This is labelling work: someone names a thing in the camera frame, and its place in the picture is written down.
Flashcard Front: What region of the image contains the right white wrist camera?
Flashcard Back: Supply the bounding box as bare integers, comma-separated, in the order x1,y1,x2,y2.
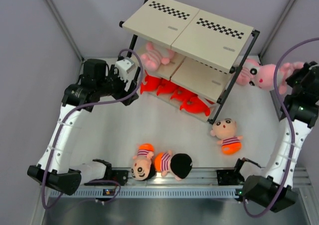
303,61,319,71

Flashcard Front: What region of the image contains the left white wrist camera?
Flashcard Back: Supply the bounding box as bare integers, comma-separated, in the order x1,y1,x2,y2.
115,57,136,81

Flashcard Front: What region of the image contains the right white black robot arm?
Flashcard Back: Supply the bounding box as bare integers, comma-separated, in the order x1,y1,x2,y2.
232,61,319,213

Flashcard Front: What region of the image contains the aluminium rail base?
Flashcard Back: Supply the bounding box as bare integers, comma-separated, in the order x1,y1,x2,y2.
39,167,312,186

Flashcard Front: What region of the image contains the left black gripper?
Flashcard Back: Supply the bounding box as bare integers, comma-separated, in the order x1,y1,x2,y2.
96,65,138,106

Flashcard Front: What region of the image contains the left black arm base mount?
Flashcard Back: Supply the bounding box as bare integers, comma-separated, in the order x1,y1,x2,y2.
84,170,129,186

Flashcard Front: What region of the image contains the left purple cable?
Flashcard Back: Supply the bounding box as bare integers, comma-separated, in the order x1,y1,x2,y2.
41,48,144,210

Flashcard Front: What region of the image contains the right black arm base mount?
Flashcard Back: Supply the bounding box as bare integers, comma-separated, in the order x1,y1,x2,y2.
216,169,245,186

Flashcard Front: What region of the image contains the pink striped frog plush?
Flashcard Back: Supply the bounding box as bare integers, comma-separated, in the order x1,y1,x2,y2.
236,59,260,86
140,42,175,71
249,62,304,95

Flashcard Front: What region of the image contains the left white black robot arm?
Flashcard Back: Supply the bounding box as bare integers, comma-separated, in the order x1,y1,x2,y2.
27,57,140,195

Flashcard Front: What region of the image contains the red whale plush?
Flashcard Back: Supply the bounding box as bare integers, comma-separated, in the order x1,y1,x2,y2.
170,87,196,102
156,79,178,96
179,96,215,116
140,70,162,94

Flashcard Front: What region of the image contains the boy doll near shelf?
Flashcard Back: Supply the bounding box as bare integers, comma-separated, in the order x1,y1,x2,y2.
210,118,244,155

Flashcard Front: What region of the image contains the grey slotted cable duct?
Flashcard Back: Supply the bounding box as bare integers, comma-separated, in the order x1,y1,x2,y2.
49,187,252,198

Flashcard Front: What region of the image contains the red whale plush leftmost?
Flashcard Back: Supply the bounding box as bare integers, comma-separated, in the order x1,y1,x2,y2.
140,70,162,94

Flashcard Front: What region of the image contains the beige three-tier shelf black frame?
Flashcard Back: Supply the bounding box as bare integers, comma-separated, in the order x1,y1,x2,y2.
120,0,260,123

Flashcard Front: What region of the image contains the purple cable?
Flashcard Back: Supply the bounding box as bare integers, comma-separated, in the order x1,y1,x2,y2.
243,37,319,217
41,48,144,210

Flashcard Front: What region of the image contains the red whale plush rightmost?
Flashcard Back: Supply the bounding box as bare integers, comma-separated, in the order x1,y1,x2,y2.
179,96,215,116

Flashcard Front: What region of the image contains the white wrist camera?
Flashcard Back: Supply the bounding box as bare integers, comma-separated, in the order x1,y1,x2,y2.
303,61,319,71
115,57,136,81

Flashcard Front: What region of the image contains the boy doll black hair back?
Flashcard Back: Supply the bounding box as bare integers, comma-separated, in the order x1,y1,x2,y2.
154,150,193,181

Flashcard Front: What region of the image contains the boy doll face up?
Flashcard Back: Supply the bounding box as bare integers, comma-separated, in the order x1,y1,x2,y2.
131,143,156,181

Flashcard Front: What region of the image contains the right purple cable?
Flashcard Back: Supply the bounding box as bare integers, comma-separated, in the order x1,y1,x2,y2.
243,37,319,217

